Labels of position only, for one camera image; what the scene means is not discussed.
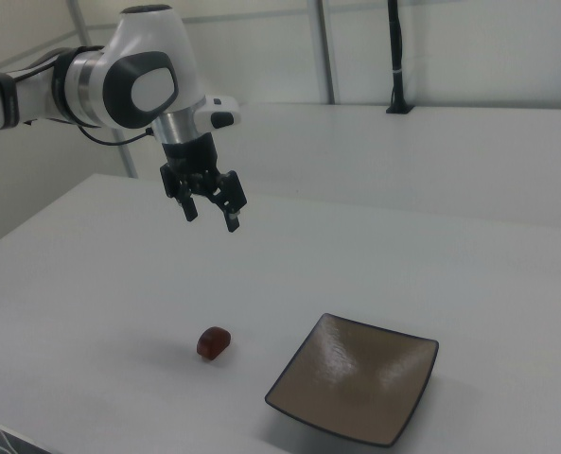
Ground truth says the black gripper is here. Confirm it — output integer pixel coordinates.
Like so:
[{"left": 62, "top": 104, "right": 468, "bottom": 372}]
[{"left": 159, "top": 133, "right": 249, "bottom": 234}]

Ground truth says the small round reddish-brown food item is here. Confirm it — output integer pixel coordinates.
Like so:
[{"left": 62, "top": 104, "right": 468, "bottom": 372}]
[{"left": 195, "top": 324, "right": 234, "bottom": 362}]

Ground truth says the black pole with base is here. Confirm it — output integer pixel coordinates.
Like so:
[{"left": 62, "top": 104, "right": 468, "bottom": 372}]
[{"left": 385, "top": 0, "right": 415, "bottom": 116}]

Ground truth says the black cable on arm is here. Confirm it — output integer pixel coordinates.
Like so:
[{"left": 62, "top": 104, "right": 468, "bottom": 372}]
[{"left": 74, "top": 120, "right": 156, "bottom": 148}]

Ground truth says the grey metal partition post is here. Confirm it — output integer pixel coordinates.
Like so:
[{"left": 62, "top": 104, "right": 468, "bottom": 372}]
[{"left": 315, "top": 0, "right": 337, "bottom": 105}]

